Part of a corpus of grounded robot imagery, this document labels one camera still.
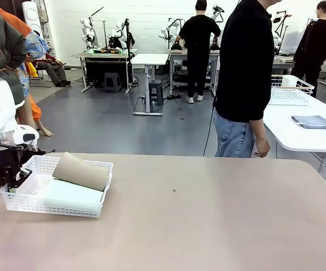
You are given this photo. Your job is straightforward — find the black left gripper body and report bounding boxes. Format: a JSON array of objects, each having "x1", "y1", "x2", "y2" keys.
[{"x1": 0, "y1": 148, "x2": 21, "y2": 174}]

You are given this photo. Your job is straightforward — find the white perforated plastic basket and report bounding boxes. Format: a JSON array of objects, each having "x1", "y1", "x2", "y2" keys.
[{"x1": 0, "y1": 155, "x2": 114, "y2": 218}]

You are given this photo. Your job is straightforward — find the mint green cup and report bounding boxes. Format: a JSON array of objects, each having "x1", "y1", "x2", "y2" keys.
[{"x1": 43, "y1": 178, "x2": 105, "y2": 211}]

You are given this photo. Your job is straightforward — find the brown cup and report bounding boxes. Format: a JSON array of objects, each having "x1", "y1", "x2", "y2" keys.
[{"x1": 52, "y1": 151, "x2": 110, "y2": 193}]

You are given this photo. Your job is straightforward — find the blue-grey cloth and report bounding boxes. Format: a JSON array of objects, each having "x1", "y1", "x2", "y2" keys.
[{"x1": 290, "y1": 114, "x2": 326, "y2": 130}]

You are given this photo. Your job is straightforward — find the person's right forearm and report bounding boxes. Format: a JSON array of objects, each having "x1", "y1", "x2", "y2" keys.
[{"x1": 249, "y1": 118, "x2": 266, "y2": 142}]

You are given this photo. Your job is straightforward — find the person's right hand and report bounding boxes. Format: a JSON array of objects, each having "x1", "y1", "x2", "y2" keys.
[{"x1": 253, "y1": 137, "x2": 271, "y2": 158}]

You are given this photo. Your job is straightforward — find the seated person in brown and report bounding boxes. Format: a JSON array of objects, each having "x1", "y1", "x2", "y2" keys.
[{"x1": 32, "y1": 53, "x2": 72, "y2": 88}]

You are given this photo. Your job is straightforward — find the dark green padded jacket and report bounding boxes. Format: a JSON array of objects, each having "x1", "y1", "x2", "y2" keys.
[{"x1": 0, "y1": 0, "x2": 28, "y2": 104}]

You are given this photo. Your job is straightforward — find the blue patterned garment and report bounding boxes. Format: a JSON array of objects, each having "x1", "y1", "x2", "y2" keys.
[{"x1": 19, "y1": 30, "x2": 51, "y2": 98}]

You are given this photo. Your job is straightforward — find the dark plastic stool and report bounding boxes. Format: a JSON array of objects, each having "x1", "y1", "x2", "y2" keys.
[{"x1": 103, "y1": 72, "x2": 123, "y2": 93}]

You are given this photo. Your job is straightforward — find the orange garment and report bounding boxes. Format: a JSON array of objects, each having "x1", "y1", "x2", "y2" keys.
[{"x1": 0, "y1": 0, "x2": 42, "y2": 122}]

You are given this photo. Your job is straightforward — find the wooden top desk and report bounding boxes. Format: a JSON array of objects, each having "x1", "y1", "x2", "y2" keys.
[{"x1": 71, "y1": 52, "x2": 138, "y2": 94}]

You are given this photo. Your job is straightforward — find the grey plastic stool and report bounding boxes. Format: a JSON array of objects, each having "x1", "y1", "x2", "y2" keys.
[{"x1": 148, "y1": 80, "x2": 164, "y2": 107}]

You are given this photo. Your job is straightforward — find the black stand pole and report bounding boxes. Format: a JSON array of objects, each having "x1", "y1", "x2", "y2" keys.
[{"x1": 125, "y1": 18, "x2": 133, "y2": 94}]

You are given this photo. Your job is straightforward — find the white standing desk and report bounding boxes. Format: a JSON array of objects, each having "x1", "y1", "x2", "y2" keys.
[{"x1": 130, "y1": 53, "x2": 169, "y2": 116}]

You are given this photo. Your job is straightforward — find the grey metal desk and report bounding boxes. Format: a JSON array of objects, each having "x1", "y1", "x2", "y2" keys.
[{"x1": 168, "y1": 50, "x2": 220, "y2": 97}]

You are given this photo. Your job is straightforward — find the person in black t-shirt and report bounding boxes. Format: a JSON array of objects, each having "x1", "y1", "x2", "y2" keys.
[{"x1": 175, "y1": 0, "x2": 222, "y2": 104}]

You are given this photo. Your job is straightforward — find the person in black sweater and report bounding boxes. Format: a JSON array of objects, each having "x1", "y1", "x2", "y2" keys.
[{"x1": 213, "y1": 0, "x2": 284, "y2": 158}]

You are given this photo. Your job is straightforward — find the large white table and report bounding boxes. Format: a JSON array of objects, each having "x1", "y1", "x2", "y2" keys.
[{"x1": 261, "y1": 94, "x2": 326, "y2": 181}]

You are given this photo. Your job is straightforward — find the white cup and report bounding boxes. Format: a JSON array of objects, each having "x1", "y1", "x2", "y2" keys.
[{"x1": 282, "y1": 75, "x2": 298, "y2": 88}]

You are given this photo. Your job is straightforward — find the translucent white box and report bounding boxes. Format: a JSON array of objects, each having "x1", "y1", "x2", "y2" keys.
[{"x1": 281, "y1": 30, "x2": 305, "y2": 55}]

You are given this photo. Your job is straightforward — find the man in black with glasses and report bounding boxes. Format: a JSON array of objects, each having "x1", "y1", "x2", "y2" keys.
[{"x1": 291, "y1": 1, "x2": 326, "y2": 98}]

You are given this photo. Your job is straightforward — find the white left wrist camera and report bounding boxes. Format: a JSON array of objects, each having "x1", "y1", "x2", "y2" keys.
[{"x1": 12, "y1": 125, "x2": 39, "y2": 145}]

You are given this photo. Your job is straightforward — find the thin black cable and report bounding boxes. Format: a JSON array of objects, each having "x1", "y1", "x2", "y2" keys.
[{"x1": 202, "y1": 106, "x2": 216, "y2": 156}]

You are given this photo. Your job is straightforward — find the white wire dish rack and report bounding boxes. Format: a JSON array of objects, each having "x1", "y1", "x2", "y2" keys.
[{"x1": 270, "y1": 75, "x2": 315, "y2": 106}]

